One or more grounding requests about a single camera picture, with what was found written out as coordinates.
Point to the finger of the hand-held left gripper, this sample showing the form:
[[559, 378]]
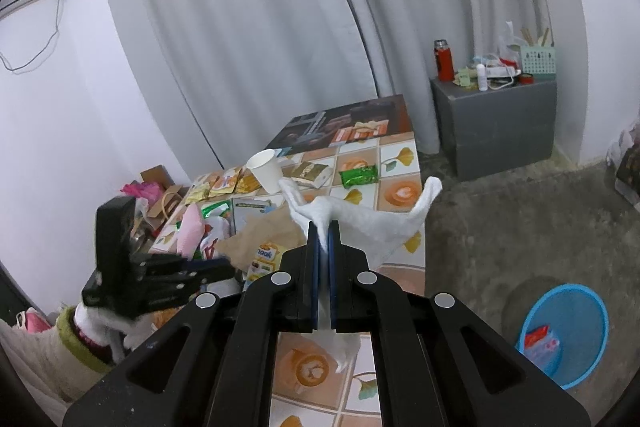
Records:
[[195, 282], [200, 264]]

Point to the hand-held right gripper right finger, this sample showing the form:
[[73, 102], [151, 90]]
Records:
[[334, 279]]

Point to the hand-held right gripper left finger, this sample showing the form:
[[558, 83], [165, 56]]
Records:
[[314, 279]]

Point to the white tissue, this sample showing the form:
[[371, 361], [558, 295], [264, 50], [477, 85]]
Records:
[[370, 222]]

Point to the white paper cup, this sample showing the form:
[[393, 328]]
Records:
[[266, 172]]

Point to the blue mesh wastebasket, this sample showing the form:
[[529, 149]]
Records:
[[590, 322]]

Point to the person's left forearm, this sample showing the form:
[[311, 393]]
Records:
[[45, 367]]

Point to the person's left hand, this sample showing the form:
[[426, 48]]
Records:
[[100, 326]]

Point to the white red plastic bag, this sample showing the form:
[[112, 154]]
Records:
[[216, 239]]

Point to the yellow drink carton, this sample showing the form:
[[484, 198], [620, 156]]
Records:
[[267, 257]]

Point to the green white snack packet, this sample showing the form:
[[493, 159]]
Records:
[[215, 210]]

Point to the pink plastic bag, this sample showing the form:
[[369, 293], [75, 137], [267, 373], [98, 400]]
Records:
[[140, 190]]

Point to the brown paper bag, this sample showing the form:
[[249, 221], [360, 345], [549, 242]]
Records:
[[162, 204]]

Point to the white carton with blue edge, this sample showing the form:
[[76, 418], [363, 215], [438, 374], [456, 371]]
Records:
[[250, 216]]

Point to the yellow snack packet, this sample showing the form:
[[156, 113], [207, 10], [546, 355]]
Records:
[[200, 193], [246, 183], [226, 182]]

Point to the green foil snack packet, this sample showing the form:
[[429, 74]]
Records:
[[358, 176]]

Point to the gold snack packet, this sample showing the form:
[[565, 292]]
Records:
[[310, 173]]

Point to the table with tile-pattern cloth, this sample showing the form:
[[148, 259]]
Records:
[[400, 194]]

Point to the red wrapper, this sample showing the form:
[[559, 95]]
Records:
[[536, 337]]

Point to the grey cabinet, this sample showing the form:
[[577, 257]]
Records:
[[492, 127]]

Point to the pink printed packet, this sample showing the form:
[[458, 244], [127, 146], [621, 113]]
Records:
[[549, 349]]

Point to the grey curtain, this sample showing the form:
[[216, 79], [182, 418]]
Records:
[[250, 32]]

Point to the small pale green box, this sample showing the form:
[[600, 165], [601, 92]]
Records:
[[465, 78]]

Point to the red thermos flask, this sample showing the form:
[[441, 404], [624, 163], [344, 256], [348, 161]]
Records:
[[443, 62]]

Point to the small white bottle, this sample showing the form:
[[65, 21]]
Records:
[[482, 78]]

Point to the red tape roll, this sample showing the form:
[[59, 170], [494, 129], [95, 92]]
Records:
[[525, 80]]

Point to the pale green basket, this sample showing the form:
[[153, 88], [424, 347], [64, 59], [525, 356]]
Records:
[[538, 60]]

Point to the wooden chopsticks bundle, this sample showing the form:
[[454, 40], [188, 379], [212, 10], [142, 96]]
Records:
[[527, 36]]

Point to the printed plastic bag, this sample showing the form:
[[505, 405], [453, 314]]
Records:
[[625, 167]]

